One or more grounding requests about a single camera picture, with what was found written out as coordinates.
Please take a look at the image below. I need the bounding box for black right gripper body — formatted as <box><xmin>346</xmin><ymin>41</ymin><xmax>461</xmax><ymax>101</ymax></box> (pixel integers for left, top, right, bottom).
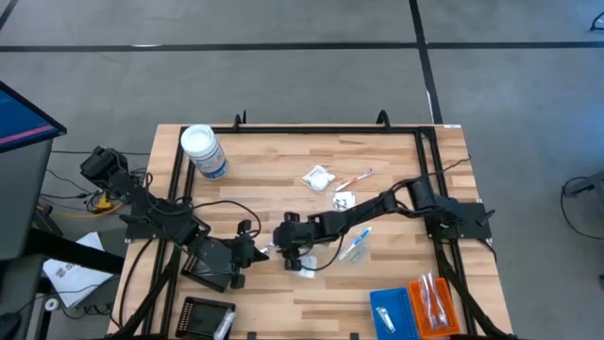
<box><xmin>282</xmin><ymin>211</ymin><xmax>334</xmax><ymax>272</ymax></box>

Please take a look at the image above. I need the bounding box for white wipes canister blue label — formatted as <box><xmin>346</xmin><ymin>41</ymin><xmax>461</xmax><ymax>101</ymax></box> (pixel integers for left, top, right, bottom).
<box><xmin>179</xmin><ymin>123</ymin><xmax>229</xmax><ymax>181</ymax></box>

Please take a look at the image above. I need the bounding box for bagged blue toothbrush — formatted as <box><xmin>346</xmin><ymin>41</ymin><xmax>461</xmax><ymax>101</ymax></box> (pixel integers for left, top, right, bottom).
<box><xmin>338</xmin><ymin>226</ymin><xmax>374</xmax><ymax>263</ymax></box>

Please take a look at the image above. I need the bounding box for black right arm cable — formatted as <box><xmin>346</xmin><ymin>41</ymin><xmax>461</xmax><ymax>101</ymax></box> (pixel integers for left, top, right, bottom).
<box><xmin>301</xmin><ymin>154</ymin><xmax>473</xmax><ymax>273</ymax></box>

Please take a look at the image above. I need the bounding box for blue plastic tray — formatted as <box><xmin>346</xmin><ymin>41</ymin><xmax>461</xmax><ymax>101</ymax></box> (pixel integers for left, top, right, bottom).
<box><xmin>368</xmin><ymin>287</ymin><xmax>422</xmax><ymax>340</ymax></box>

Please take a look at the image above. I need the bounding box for yellow floor cable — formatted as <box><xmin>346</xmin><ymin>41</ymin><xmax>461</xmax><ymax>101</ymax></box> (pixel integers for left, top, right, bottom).
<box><xmin>49</xmin><ymin>190</ymin><xmax>125</xmax><ymax>219</ymax></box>

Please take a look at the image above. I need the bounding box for black floor cable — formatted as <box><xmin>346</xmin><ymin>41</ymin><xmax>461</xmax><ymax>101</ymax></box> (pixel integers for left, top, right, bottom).
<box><xmin>559</xmin><ymin>169</ymin><xmax>604</xmax><ymax>241</ymax></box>

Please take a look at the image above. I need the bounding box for white bagged tube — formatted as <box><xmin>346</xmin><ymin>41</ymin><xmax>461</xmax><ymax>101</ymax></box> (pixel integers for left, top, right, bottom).
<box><xmin>213</xmin><ymin>310</ymin><xmax>236</xmax><ymax>340</ymax></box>

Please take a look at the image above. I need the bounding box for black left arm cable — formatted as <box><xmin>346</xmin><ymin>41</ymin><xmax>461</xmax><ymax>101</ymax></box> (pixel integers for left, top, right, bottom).
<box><xmin>191</xmin><ymin>199</ymin><xmax>263</xmax><ymax>238</ymax></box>

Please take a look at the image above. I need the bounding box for monitor with blue screen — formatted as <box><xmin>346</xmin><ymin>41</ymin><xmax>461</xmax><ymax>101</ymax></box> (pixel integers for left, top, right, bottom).
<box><xmin>0</xmin><ymin>78</ymin><xmax>68</xmax><ymax>155</ymax></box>

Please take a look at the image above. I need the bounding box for black aluminium table frame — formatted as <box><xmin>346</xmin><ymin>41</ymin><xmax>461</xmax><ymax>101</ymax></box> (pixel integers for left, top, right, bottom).
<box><xmin>109</xmin><ymin>123</ymin><xmax>519</xmax><ymax>340</ymax></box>

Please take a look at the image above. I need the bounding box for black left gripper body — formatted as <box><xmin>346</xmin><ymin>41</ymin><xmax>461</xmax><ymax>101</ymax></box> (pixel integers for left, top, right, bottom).
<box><xmin>225</xmin><ymin>218</ymin><xmax>259</xmax><ymax>291</ymax></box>

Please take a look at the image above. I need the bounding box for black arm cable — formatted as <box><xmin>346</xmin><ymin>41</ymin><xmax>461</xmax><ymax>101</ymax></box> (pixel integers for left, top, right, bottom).
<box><xmin>191</xmin><ymin>199</ymin><xmax>263</xmax><ymax>238</ymax></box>
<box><xmin>301</xmin><ymin>154</ymin><xmax>473</xmax><ymax>273</ymax></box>

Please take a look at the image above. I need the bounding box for small silver white packet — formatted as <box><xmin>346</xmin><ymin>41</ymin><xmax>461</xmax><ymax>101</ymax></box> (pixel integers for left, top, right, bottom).
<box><xmin>331</xmin><ymin>190</ymin><xmax>358</xmax><ymax>212</ymax></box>

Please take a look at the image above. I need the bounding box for black desk leg bar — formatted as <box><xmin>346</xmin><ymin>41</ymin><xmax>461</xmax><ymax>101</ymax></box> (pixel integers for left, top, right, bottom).
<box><xmin>23</xmin><ymin>229</ymin><xmax>126</xmax><ymax>276</ymax></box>

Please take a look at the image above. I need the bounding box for clear bag of cotton swabs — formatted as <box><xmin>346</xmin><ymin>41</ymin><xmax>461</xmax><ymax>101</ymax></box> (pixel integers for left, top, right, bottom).
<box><xmin>297</xmin><ymin>254</ymin><xmax>319</xmax><ymax>281</ymax></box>

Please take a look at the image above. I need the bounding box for clear bagged toothbrush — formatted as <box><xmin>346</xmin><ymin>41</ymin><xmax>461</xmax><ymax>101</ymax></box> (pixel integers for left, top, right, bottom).
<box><xmin>418</xmin><ymin>272</ymin><xmax>438</xmax><ymax>330</ymax></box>
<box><xmin>428</xmin><ymin>271</ymin><xmax>448</xmax><ymax>330</ymax></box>

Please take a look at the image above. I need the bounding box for bagged red toothbrush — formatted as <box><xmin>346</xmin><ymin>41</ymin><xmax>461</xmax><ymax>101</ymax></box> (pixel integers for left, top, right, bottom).
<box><xmin>333</xmin><ymin>167</ymin><xmax>376</xmax><ymax>193</ymax></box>

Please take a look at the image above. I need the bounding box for clear bag of cotton balls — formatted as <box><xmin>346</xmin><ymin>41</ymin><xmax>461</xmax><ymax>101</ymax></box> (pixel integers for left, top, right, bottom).
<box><xmin>301</xmin><ymin>164</ymin><xmax>338</xmax><ymax>193</ymax></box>

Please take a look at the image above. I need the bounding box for black perforated tray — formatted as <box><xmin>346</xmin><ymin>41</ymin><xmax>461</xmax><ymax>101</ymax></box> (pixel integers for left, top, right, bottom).
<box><xmin>180</xmin><ymin>235</ymin><xmax>238</xmax><ymax>293</ymax></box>
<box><xmin>175</xmin><ymin>296</ymin><xmax>237</xmax><ymax>340</ymax></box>

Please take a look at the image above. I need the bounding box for orange plastic tray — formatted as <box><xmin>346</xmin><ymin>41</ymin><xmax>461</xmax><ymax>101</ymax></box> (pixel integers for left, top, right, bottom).
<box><xmin>407</xmin><ymin>277</ymin><xmax>461</xmax><ymax>339</ymax></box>

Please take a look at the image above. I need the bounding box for white printed paper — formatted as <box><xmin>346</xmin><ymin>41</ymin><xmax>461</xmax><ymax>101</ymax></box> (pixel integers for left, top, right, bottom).
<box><xmin>41</xmin><ymin>230</ymin><xmax>115</xmax><ymax>309</ymax></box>

